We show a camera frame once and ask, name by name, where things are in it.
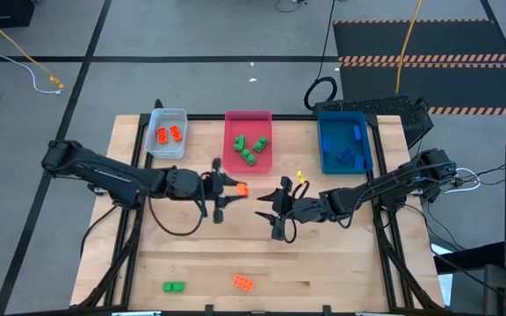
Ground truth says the yellow floor cable orange plug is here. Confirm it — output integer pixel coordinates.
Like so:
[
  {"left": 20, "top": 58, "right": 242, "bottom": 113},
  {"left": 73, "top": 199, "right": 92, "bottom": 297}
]
[{"left": 0, "top": 2, "right": 66, "bottom": 90}]

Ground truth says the black hazard-striped floor mat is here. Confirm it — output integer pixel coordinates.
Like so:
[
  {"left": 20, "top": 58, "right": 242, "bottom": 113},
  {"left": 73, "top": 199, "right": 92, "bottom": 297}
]
[{"left": 331, "top": 18, "right": 506, "bottom": 118}]

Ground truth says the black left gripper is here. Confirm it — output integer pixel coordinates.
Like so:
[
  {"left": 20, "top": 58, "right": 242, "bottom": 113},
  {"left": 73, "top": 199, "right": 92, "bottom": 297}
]
[{"left": 198, "top": 158, "right": 249, "bottom": 224}]

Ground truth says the yellow hanging cable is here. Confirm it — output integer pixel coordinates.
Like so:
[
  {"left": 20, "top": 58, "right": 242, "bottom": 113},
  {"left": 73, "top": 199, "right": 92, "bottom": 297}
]
[{"left": 394, "top": 0, "right": 424, "bottom": 95}]

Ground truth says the pink plastic bin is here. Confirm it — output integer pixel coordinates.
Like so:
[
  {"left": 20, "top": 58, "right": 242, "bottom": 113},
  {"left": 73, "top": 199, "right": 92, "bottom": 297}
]
[{"left": 222, "top": 110, "right": 274, "bottom": 175}]

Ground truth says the black aluminium table frame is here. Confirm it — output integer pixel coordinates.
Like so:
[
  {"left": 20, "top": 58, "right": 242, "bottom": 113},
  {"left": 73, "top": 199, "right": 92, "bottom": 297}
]
[{"left": 76, "top": 112, "right": 445, "bottom": 316}]

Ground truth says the thin black hanging cable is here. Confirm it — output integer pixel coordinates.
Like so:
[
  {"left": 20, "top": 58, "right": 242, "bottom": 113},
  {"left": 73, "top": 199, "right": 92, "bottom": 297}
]
[{"left": 303, "top": 0, "right": 338, "bottom": 111}]

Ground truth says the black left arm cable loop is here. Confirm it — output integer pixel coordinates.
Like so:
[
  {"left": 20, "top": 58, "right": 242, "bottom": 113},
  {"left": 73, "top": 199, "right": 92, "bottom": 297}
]
[{"left": 147, "top": 192, "right": 208, "bottom": 238}]

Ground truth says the white plastic bin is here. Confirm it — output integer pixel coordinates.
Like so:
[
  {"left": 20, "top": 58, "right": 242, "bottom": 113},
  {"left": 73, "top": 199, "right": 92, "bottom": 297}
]
[{"left": 144, "top": 107, "right": 189, "bottom": 161}]

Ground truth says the white cable loop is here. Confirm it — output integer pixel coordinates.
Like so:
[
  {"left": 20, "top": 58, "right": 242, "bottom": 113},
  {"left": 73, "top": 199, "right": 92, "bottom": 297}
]
[{"left": 444, "top": 166, "right": 482, "bottom": 195}]

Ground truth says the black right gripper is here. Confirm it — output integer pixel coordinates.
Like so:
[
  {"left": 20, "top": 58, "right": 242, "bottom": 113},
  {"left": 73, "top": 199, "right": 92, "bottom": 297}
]
[{"left": 255, "top": 176, "right": 331, "bottom": 241}]

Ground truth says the blue plastic bin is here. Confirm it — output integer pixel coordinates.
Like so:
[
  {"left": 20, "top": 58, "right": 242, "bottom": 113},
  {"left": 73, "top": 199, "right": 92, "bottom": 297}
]
[{"left": 316, "top": 111, "right": 374, "bottom": 176}]

